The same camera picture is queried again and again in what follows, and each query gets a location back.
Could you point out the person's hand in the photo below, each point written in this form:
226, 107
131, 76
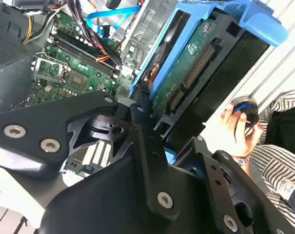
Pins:
237, 141

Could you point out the hard disk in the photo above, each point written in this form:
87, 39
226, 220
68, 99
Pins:
186, 73

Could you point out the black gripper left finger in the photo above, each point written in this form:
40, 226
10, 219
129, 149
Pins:
30, 136

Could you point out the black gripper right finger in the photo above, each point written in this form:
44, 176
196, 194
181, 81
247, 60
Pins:
235, 195

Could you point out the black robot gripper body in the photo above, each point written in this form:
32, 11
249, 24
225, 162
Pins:
101, 207

